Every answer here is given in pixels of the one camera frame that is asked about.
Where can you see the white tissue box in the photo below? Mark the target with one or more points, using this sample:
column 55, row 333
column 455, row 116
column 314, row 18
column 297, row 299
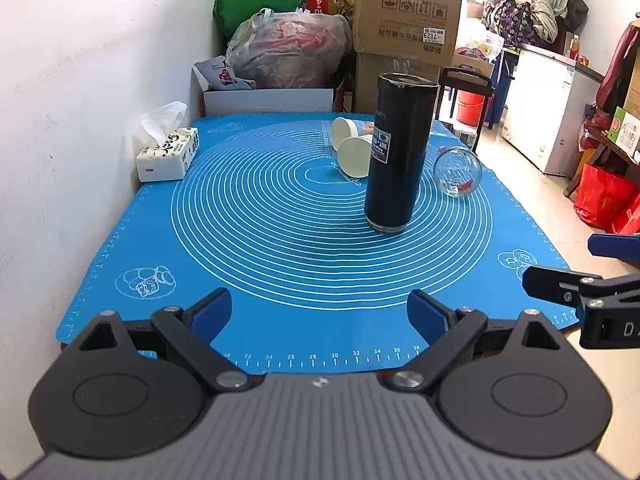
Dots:
column 167, row 157

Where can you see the grey bundled clothing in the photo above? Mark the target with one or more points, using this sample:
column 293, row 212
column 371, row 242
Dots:
column 544, row 19

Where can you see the white printed paper bag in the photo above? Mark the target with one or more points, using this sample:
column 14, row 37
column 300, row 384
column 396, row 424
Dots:
column 220, row 75

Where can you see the blue silicone baking mat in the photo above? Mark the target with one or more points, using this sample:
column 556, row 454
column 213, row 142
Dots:
column 280, row 240

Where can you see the floral fabric bag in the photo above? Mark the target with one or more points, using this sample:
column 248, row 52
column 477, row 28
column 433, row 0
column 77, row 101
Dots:
column 510, row 20

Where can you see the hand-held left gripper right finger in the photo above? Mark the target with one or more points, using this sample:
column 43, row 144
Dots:
column 426, row 317

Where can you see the large brown cardboard box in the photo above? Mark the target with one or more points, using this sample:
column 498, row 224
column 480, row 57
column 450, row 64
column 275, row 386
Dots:
column 407, row 7

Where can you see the red shopping bag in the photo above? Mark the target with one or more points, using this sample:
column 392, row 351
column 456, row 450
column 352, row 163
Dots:
column 600, row 195

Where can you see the white paper cup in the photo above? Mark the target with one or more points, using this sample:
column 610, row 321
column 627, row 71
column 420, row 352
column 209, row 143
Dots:
column 345, row 130
column 354, row 156

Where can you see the white chest freezer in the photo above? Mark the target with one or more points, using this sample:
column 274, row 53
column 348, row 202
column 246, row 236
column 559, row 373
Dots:
column 547, row 105

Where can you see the clear plastic bag red contents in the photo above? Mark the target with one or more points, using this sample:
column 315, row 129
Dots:
column 287, row 50

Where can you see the red bucket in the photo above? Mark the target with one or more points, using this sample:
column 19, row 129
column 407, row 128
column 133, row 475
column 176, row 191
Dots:
column 471, row 106

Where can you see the dark red jacket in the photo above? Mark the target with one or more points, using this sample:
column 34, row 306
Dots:
column 620, row 65

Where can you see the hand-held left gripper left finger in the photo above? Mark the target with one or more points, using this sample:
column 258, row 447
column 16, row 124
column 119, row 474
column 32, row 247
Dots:
column 211, row 314

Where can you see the red carton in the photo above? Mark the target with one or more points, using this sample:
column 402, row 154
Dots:
column 322, row 4

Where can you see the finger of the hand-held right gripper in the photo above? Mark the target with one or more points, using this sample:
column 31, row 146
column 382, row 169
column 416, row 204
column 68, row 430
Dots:
column 612, row 246
column 550, row 282

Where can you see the clear glass cup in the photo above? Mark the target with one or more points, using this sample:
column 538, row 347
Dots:
column 457, row 170

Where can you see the black stool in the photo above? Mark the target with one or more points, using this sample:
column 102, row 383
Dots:
column 467, row 77

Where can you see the green and white box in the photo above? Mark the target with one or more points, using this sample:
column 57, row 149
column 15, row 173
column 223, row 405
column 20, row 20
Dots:
column 625, row 130

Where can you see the orange drink bottle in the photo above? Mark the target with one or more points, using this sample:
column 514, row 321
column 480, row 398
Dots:
column 574, row 46

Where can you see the white cardboard box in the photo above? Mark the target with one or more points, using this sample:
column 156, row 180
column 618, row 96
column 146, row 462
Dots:
column 270, row 101

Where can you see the plain brown cardboard box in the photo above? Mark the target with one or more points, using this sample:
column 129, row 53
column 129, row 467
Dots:
column 367, row 82

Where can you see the black tall tumbler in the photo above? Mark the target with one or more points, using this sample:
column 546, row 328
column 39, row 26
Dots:
column 397, row 160

